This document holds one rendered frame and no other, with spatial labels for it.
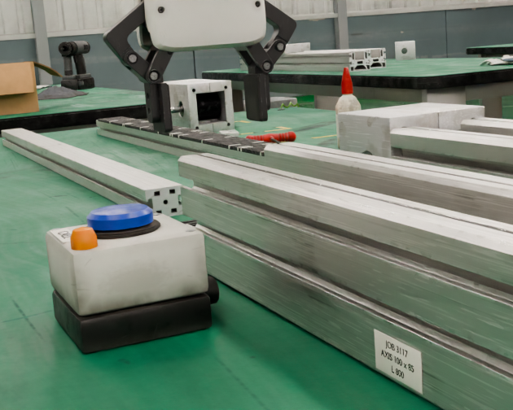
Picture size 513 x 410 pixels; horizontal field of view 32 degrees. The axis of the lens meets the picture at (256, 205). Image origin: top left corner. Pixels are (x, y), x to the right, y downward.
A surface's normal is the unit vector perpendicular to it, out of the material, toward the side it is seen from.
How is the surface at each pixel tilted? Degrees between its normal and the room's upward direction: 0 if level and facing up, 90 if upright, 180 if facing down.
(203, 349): 0
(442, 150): 90
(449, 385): 90
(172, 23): 94
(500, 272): 90
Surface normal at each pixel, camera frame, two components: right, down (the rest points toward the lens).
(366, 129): -0.91, 0.14
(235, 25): 0.43, 0.23
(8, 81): 0.29, -0.22
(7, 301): -0.07, -0.98
